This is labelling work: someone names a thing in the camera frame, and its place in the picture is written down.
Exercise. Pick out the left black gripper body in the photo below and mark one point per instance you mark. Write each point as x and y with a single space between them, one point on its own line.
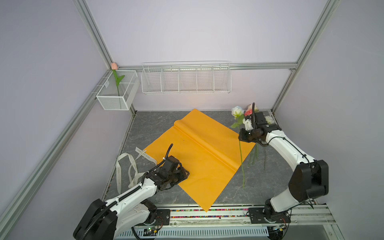
175 178

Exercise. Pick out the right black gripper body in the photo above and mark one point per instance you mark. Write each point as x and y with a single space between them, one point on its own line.
247 136

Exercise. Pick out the dark pink rose fake flower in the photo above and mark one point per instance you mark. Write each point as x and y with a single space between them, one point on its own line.
248 112

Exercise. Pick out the white rose fake flower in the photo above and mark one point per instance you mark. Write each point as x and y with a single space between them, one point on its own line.
238 113

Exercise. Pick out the orange wrapping paper sheet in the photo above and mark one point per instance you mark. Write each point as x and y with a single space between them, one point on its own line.
210 151

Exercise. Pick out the cream rose fake flower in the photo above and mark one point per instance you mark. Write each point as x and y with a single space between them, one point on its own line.
256 109

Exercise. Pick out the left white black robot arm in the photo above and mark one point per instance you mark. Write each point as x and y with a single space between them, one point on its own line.
106 220

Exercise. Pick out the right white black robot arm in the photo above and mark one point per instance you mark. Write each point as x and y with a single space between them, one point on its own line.
310 178

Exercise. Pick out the pink tulip fake flower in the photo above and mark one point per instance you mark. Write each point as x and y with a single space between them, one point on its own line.
118 78

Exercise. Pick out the white ribbon strip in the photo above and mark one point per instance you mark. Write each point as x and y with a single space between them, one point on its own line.
132 172

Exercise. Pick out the white mesh corner basket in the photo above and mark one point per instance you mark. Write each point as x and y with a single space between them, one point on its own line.
108 95

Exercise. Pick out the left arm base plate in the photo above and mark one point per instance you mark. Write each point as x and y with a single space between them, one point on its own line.
160 217

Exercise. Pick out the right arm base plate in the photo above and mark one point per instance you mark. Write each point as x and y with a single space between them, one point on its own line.
258 215

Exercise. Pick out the aluminium front rail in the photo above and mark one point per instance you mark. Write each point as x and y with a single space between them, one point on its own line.
232 216

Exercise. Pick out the white wire wall basket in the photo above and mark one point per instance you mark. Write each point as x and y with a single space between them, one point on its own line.
186 77

